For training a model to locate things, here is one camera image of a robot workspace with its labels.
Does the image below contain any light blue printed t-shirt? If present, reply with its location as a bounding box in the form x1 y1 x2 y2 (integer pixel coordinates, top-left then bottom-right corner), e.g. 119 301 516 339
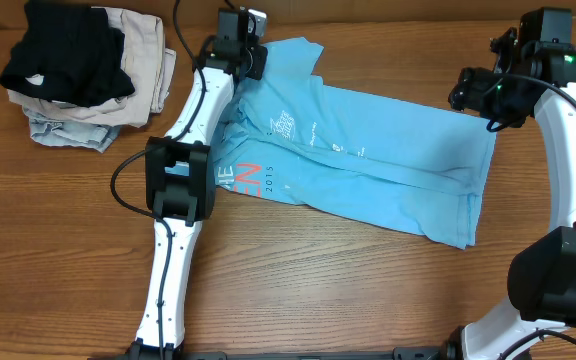
212 38 496 249

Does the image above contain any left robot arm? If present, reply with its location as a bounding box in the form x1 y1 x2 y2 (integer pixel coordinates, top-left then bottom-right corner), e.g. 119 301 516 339
125 5 268 359

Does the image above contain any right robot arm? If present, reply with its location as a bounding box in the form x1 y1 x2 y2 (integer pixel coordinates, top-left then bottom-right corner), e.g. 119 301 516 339
394 7 576 359

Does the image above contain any beige folded garment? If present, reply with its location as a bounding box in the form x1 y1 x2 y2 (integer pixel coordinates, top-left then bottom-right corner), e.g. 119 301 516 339
8 7 176 127

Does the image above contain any black folded garment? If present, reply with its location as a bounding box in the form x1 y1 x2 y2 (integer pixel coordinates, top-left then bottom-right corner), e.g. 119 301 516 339
0 1 134 107

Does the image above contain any light denim folded garment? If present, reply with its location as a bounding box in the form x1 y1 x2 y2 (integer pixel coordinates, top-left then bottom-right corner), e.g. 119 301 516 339
22 107 121 153

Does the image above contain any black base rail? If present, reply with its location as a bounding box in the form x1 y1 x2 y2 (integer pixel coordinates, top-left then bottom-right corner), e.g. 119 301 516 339
93 342 440 360

